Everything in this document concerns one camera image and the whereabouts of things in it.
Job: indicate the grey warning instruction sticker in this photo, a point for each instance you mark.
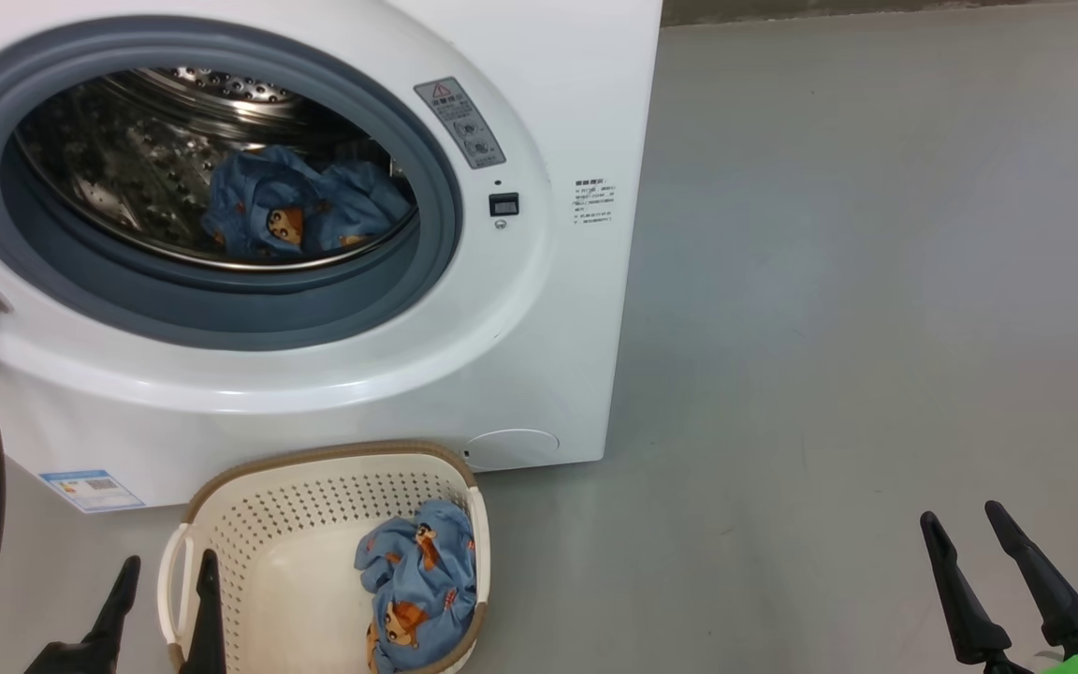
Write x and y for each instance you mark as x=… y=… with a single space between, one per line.
x=459 y=122

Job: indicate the white washing machine body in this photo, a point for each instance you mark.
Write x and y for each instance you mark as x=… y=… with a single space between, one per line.
x=539 y=356

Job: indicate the black door latch slot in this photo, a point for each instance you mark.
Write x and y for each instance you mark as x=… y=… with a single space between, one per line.
x=503 y=204

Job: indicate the perforated steel washer drum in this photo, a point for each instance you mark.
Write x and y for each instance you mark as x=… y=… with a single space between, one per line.
x=127 y=159

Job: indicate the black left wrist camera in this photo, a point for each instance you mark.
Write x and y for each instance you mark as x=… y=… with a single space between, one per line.
x=52 y=660

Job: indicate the cream perforated laundry basket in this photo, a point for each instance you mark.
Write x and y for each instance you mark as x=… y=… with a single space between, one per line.
x=296 y=524

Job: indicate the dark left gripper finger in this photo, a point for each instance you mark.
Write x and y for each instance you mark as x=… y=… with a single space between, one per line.
x=113 y=618
x=207 y=627

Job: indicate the grey rubber door gasket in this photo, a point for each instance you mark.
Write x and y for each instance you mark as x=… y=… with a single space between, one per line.
x=221 y=309

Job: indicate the blue cartoon print garment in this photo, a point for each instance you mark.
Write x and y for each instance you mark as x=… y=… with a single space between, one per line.
x=427 y=599
x=249 y=201

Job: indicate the blue energy label sticker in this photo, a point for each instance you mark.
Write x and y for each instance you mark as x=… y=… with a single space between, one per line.
x=90 y=490

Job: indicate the round white filter cover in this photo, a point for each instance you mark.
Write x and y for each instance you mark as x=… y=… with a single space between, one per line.
x=511 y=449

